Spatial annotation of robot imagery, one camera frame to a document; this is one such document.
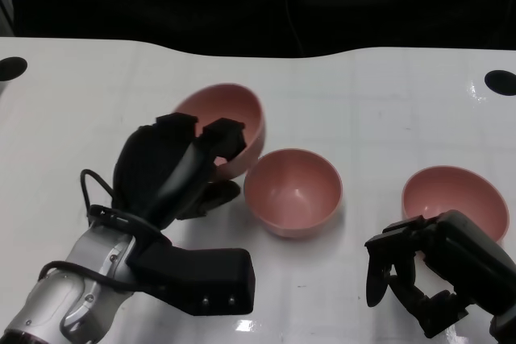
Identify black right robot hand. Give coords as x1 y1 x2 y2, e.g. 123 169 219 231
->
364 209 516 339

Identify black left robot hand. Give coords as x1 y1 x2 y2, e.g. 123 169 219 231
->
111 112 248 233

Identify pink plastic bowl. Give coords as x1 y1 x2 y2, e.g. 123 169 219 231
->
401 164 510 244
243 147 344 239
173 83 268 179

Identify black round table grommet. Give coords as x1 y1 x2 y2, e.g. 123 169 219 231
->
485 69 516 97
0 56 28 82

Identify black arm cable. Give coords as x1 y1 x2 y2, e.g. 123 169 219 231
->
39 259 136 293
79 168 122 220

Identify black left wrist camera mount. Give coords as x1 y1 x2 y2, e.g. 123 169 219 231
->
127 234 256 316

